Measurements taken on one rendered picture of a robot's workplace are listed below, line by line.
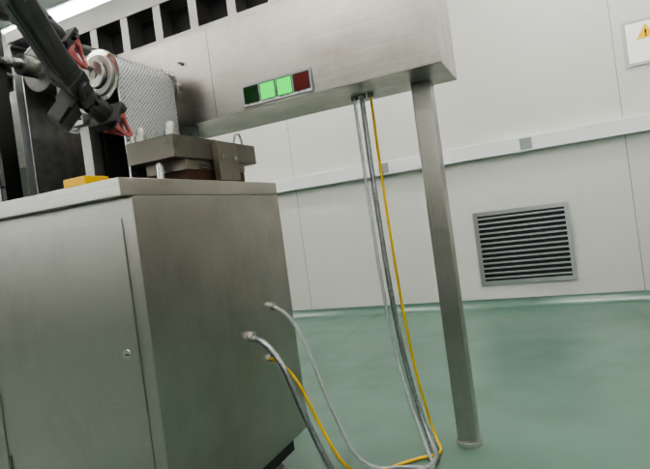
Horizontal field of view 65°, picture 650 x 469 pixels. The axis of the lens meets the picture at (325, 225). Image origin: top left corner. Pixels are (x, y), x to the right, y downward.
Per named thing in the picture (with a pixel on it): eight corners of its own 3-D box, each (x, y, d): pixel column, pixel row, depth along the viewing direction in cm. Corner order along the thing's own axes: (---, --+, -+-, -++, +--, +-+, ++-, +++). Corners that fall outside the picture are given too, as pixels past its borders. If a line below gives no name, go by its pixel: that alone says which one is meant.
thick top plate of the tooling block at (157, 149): (128, 166, 139) (125, 144, 138) (217, 171, 175) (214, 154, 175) (174, 156, 132) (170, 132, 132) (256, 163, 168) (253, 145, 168)
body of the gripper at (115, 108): (120, 124, 136) (99, 106, 130) (93, 131, 140) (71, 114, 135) (127, 104, 139) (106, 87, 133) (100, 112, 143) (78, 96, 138)
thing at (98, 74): (90, 93, 145) (79, 72, 146) (96, 94, 147) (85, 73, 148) (106, 76, 142) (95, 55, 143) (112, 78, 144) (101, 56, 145)
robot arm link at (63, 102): (88, 80, 123) (57, 63, 124) (59, 119, 121) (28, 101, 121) (104, 102, 135) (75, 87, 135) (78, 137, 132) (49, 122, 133)
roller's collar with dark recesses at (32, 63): (14, 76, 153) (11, 55, 153) (32, 80, 158) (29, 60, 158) (28, 72, 150) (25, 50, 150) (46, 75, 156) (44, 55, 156)
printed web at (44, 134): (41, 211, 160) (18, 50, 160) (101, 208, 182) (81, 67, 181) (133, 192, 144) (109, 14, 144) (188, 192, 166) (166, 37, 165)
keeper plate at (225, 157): (216, 180, 147) (210, 142, 147) (235, 181, 156) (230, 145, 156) (222, 179, 146) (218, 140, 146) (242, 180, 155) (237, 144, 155)
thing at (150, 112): (126, 152, 144) (117, 87, 144) (181, 158, 166) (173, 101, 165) (127, 152, 144) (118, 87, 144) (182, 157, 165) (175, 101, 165)
